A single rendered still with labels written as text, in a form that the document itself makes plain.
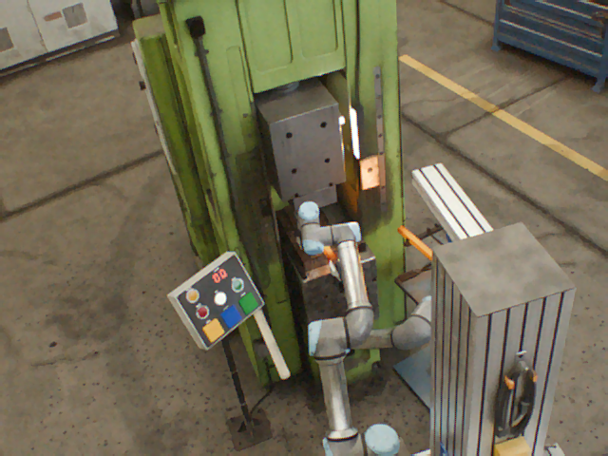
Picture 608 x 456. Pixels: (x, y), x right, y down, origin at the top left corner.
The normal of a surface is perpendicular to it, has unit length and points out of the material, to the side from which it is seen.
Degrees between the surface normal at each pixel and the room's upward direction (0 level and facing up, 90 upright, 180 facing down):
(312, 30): 90
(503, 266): 0
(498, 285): 0
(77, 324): 0
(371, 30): 90
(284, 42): 90
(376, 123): 90
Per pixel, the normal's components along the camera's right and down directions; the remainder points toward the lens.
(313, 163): 0.34, 0.59
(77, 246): -0.11, -0.75
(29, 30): 0.54, 0.51
